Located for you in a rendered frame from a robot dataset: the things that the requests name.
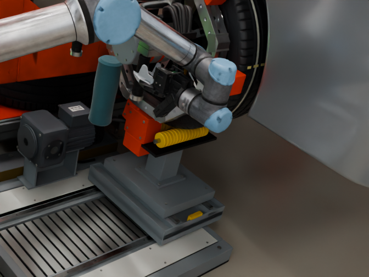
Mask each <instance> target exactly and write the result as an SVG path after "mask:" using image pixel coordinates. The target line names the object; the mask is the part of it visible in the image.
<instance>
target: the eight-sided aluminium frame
mask: <svg viewBox="0 0 369 277"><path fill-rule="evenodd" d="M194 2H195V5H196V7H197V11H198V14H199V17H200V20H201V22H202V26H203V29H204V32H205V35H206V38H207V41H208V46H207V49H206V52H208V53H209V54H210V55H211V56H212V57H213V58H224V59H226V55H227V51H229V45H230V39H229V36H228V33H227V31H226V28H225V25H224V22H223V19H222V16H221V13H220V10H219V6H218V5H206V4H205V2H204V0H194ZM106 47H107V49H108V52H109V55H110V56H115V54H114V51H113V45H109V44H107V43H106ZM134 80H135V76H134V74H133V67H132V64H129V65H125V64H122V67H121V73H120V80H119V86H120V91H121V92H122V95H123V96H124V97H125V98H126V100H128V99H129V100H130V101H131V102H132V103H133V104H134V105H136V106H137V107H138V108H140V109H141V110H143V111H144V112H145V113H147V114H148V115H150V116H151V117H152V118H153V119H154V120H155V121H157V122H159V123H166V122H169V121H173V120H176V119H177V118H180V117H182V116H184V115H186V113H185V112H184V111H182V110H180V109H179V107H177V106H176V107H175V108H174V109H173V110H172V111H171V112H170V113H169V114H168V115H167V116H165V117H162V118H161V117H158V118H156V116H155V114H154V112H153V110H154V109H155V108H156V107H157V106H158V105H159V104H160V103H161V102H160V101H159V100H157V99H156V98H154V97H153V96H151V95H150V94H149V93H147V92H145V91H144V90H143V94H144V97H143V100H142V101H134V100H132V99H131V98H130V92H131V91H132V89H133V88H132V87H133V82H134ZM203 87H204V85H203V84H202V83H201V82H200V81H198V83H197V88H196V89H197V90H199V91H200V92H202V91H203Z"/></svg>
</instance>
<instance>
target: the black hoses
mask: <svg viewBox="0 0 369 277"><path fill-rule="evenodd" d="M157 17H159V18H161V19H162V20H163V22H165V23H173V25H174V30H176V31H177V32H179V33H180V34H181V35H183V36H184V37H186V38H187V39H191V38H196V35H197V32H195V31H193V30H192V19H193V12H192V9H191V7H190V6H188V5H183V4H182V3H179V2H177V3H173V4H170V5H167V6H165V7H164V8H163V9H162V14H160V15H157Z"/></svg>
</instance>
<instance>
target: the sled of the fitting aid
mask: <svg viewBox="0 0 369 277"><path fill-rule="evenodd" d="M88 179H89V180H90V181H91V182H92V183H93V184H94V185H96V186H97V187H98V188H99V189H100V190H101V191H102V192H103V193H104V194H105V195H106V196H107V197H108V198H109V199H111V200H112V201H113V202H114V203H115V204H116V205H117V206H118V207H119V208H120V209H121V210H122V211H124V212H125V213H126V214H127V215H128V216H129V217H130V218H131V219H132V220H133V221H134V222H135V223H136V224H138V225H139V226H140V227H141V228H142V229H143V230H144V231H145V232H146V233H147V234H148V235H149V236H151V237H152V238H153V239H154V240H155V241H156V242H157V243H158V244H159V245H161V246H162V245H164V244H166V243H168V242H171V241H173V240H175V239H177V238H179V237H182V236H184V235H187V234H189V233H191V232H193V231H195V230H198V229H200V228H202V227H204V226H207V225H209V224H211V223H213V222H215V221H218V220H220V219H221V217H222V214H223V210H224V208H225V205H224V204H222V203H221V202H220V201H219V200H217V199H216V198H215V197H213V199H211V200H208V201H206V202H203V203H201V204H198V205H196V206H194V207H191V208H188V209H186V210H183V211H181V212H178V213H176V214H174V215H171V216H169V217H166V218H164V219H163V218H162V217H160V216H159V215H158V214H157V213H156V212H155V211H153V210H152V209H151V208H150V207H149V206H148V205H147V204H145V203H144V202H143V201H142V200H141V199H140V198H139V197H137V196H136V195H135V194H134V193H133V192H132V191H131V190H130V189H128V188H127V187H126V186H125V185H124V184H123V183H122V182H121V181H119V180H118V179H117V178H116V177H115V176H114V175H113V174H111V173H110V172H109V171H108V170H107V169H106V168H105V167H104V161H102V162H98V163H94V164H91V165H90V170H89V175H88Z"/></svg>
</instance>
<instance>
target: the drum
mask: <svg viewBox="0 0 369 277"><path fill-rule="evenodd" d="M138 43H139V39H137V38H136V37H134V36H133V37H132V38H131V39H129V40H128V41H126V42H125V43H122V44H120V45H113V51H114V54H115V56H116V58H117V60H118V61H119V62H120V63H122V64H125V65H129V64H134V65H137V64H138V60H139V55H140V54H141V53H139V52H138V51H137V50H138ZM168 60H169V58H167V57H166V56H156V57H151V59H150V63H158V62H165V61H168Z"/></svg>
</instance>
